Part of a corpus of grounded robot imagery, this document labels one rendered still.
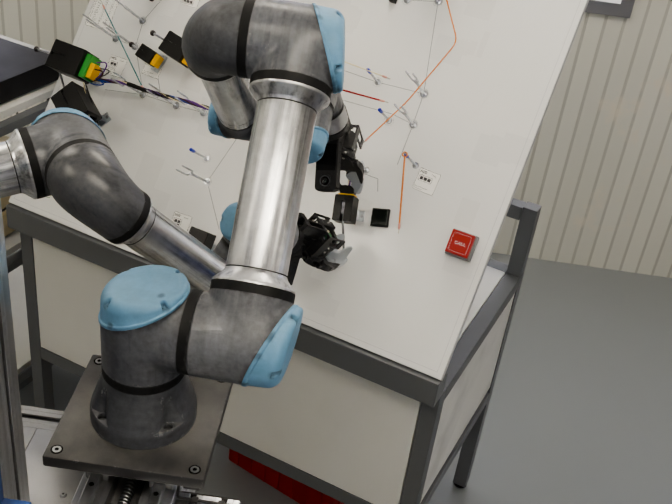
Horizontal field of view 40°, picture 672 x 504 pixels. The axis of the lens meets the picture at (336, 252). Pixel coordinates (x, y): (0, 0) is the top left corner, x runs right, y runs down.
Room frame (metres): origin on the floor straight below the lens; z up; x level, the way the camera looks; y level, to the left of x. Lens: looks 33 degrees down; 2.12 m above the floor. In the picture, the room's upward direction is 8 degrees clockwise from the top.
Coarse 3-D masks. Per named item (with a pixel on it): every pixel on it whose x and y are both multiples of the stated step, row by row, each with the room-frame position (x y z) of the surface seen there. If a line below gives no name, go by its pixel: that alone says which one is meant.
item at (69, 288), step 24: (48, 264) 1.97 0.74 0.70; (72, 264) 1.93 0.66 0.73; (48, 288) 1.97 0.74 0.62; (72, 288) 1.93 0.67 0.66; (96, 288) 1.90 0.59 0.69; (48, 312) 1.97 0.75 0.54; (72, 312) 1.94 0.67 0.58; (96, 312) 1.90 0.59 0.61; (48, 336) 1.97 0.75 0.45; (72, 336) 1.94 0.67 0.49; (96, 336) 1.91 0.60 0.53; (72, 360) 1.94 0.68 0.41
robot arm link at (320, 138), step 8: (320, 112) 1.55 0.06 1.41; (328, 112) 1.57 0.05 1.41; (320, 120) 1.54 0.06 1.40; (328, 120) 1.56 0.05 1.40; (320, 128) 1.52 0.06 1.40; (328, 128) 1.55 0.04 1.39; (320, 136) 1.51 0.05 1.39; (328, 136) 1.54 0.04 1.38; (312, 144) 1.49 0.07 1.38; (320, 144) 1.50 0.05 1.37; (312, 152) 1.50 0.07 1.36; (320, 152) 1.50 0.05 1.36; (312, 160) 1.51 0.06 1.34
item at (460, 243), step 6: (456, 234) 1.67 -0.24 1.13; (462, 234) 1.67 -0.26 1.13; (468, 234) 1.67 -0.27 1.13; (450, 240) 1.67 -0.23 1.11; (456, 240) 1.66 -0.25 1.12; (462, 240) 1.66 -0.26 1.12; (468, 240) 1.66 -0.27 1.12; (474, 240) 1.66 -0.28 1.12; (450, 246) 1.66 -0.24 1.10; (456, 246) 1.66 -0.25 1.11; (462, 246) 1.65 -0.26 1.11; (468, 246) 1.65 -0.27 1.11; (450, 252) 1.65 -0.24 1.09; (456, 252) 1.65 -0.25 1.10; (462, 252) 1.64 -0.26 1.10; (468, 252) 1.64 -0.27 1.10
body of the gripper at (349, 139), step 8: (344, 128) 1.66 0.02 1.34; (336, 136) 1.65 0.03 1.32; (344, 136) 1.71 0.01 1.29; (352, 136) 1.72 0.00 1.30; (360, 136) 1.75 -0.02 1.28; (344, 144) 1.70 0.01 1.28; (352, 144) 1.70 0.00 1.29; (360, 144) 1.74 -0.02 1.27; (344, 152) 1.68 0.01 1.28; (352, 152) 1.70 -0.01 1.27; (344, 160) 1.68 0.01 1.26; (344, 168) 1.70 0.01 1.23
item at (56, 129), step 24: (48, 120) 1.34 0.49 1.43; (72, 120) 1.34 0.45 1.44; (0, 144) 1.28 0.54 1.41; (24, 144) 1.27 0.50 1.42; (48, 144) 1.28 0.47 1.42; (72, 144) 1.26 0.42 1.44; (0, 168) 1.24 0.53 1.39; (24, 168) 1.25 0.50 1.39; (0, 192) 1.24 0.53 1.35; (24, 192) 1.26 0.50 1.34; (48, 192) 1.27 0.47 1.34
